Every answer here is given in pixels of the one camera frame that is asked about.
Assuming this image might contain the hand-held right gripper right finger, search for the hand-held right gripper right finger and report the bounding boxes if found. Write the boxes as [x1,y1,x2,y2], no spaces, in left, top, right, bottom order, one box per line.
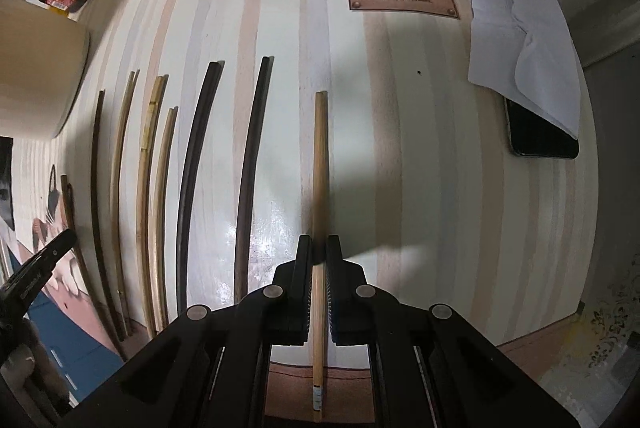
[325,234,583,428]

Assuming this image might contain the striped table cover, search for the striped table cover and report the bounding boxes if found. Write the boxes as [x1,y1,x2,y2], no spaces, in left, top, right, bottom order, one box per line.
[10,0,601,369]

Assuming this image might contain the light bamboo chopstick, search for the light bamboo chopstick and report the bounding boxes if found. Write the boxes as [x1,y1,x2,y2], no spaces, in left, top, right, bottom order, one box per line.
[310,91,331,423]
[136,77,163,338]
[109,71,136,339]
[113,69,141,336]
[154,106,179,336]
[141,75,170,336]

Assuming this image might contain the white paper sheet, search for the white paper sheet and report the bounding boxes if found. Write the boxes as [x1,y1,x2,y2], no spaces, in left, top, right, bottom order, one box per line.
[467,0,582,140]

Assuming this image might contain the cream chopstick holder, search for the cream chopstick holder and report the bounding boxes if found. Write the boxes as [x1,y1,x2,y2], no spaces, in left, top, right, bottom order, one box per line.
[0,0,92,140]

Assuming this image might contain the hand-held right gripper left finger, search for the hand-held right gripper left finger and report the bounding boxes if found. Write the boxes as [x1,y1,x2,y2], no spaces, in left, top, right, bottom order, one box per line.
[60,234,315,428]

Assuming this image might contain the black smartphone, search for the black smartphone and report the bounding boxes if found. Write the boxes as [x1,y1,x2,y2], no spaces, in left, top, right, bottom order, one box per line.
[459,0,581,160]

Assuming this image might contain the person's left hand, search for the person's left hand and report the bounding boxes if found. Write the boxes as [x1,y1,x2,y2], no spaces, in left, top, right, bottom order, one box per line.
[0,319,69,422]

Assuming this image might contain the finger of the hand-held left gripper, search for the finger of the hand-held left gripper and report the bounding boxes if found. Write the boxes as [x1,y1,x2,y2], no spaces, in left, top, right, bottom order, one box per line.
[30,229,79,277]

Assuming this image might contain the dark wooden chopstick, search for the dark wooden chopstick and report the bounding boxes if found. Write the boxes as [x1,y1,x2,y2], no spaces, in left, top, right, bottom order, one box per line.
[181,61,224,316]
[235,57,268,299]
[175,62,217,318]
[241,55,275,299]

